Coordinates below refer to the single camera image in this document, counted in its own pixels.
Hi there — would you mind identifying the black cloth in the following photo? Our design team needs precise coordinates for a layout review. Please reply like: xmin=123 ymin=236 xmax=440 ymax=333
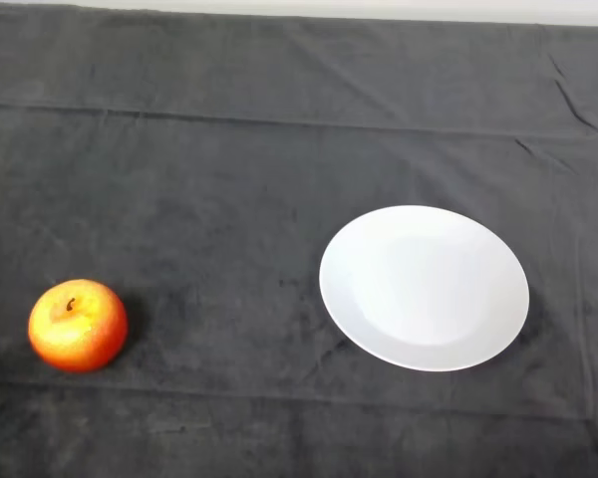
xmin=0 ymin=3 xmax=598 ymax=478

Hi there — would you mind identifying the red yellow apple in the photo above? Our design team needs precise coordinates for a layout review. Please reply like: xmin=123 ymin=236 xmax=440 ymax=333
xmin=27 ymin=278 xmax=130 ymax=373

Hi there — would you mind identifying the white round plate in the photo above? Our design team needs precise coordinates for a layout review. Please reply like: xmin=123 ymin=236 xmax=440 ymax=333
xmin=318 ymin=204 xmax=531 ymax=372

